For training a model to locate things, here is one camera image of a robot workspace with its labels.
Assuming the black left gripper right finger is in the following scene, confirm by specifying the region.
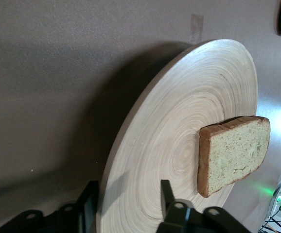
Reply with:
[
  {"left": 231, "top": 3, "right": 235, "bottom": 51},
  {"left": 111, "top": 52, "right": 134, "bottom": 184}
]
[{"left": 157, "top": 179, "right": 204, "bottom": 233}]

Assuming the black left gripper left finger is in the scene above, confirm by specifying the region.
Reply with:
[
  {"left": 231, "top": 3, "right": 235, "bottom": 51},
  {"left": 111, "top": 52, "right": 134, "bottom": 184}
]
[{"left": 45, "top": 181, "right": 100, "bottom": 233}]

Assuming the slice of brown bread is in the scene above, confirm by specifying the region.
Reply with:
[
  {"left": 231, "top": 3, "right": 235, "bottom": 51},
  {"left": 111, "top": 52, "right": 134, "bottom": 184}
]
[{"left": 197, "top": 116, "right": 271, "bottom": 198}]

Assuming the round wooden plate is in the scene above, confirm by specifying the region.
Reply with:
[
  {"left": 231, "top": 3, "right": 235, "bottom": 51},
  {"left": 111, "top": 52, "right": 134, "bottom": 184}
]
[{"left": 99, "top": 38, "right": 258, "bottom": 233}]

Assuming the small tape mark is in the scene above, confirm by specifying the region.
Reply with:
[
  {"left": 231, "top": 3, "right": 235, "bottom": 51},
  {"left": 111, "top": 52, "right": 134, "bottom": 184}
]
[{"left": 190, "top": 14, "right": 205, "bottom": 42}]

